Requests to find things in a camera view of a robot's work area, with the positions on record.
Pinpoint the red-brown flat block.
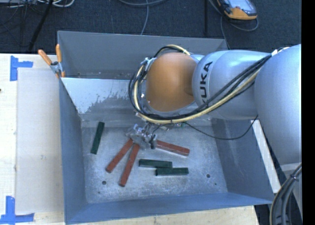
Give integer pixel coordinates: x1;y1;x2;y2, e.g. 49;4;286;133
156;139;191;157
105;138;135;174
119;143;141;188

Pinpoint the dark green flat block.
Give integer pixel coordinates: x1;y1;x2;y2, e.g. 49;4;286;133
155;167;190;177
90;121;106;156
138;159;173;169

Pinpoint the grey metal bin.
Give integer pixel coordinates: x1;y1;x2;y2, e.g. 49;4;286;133
57;30;276;225

